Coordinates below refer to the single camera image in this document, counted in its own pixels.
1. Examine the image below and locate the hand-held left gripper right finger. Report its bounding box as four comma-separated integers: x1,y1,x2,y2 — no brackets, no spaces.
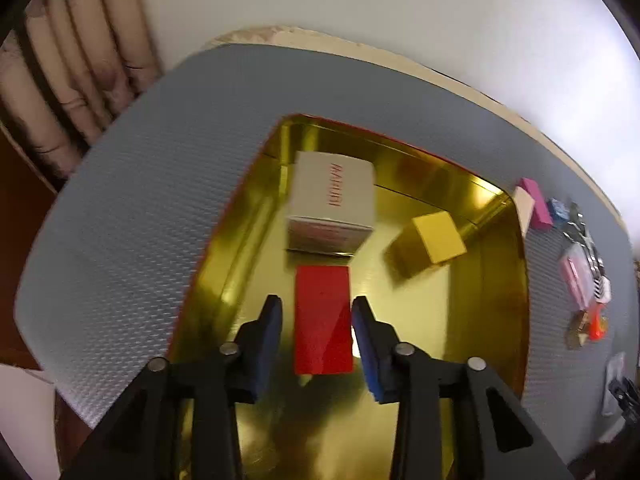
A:
351,296,576,480

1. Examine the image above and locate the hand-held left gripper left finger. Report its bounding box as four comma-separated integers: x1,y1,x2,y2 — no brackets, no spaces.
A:
60,294,284,480

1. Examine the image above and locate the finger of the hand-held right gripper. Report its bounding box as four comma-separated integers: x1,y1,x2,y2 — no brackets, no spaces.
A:
607,377,640,428

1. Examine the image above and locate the red block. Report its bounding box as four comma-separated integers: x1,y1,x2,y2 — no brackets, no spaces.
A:
293,265,356,377

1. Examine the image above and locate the red tin box gold inside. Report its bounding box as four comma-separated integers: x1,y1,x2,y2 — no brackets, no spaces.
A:
167,114,531,480

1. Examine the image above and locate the black white zigzag eraser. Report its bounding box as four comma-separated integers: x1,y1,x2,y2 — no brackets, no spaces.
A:
590,265,612,305

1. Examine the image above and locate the pink box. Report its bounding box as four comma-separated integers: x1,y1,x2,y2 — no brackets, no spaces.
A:
559,245,598,311

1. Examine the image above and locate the yellow block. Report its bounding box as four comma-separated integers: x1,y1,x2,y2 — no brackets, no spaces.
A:
384,211,468,278

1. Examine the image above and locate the white box red print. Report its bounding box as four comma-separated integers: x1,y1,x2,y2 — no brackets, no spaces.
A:
285,151,377,256

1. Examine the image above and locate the pink block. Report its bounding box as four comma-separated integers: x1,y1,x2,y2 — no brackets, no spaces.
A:
517,177,555,231

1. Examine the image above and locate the beige block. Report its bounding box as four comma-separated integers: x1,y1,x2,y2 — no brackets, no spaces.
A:
511,186,536,238

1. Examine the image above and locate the small orange item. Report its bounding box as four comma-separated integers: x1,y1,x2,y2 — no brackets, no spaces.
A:
585,302,608,341

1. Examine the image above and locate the grey textured mat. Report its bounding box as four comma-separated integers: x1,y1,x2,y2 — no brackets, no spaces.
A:
15,42,640,466

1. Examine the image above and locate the beige patterned curtain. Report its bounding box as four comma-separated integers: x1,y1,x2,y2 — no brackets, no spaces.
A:
0,0,166,181

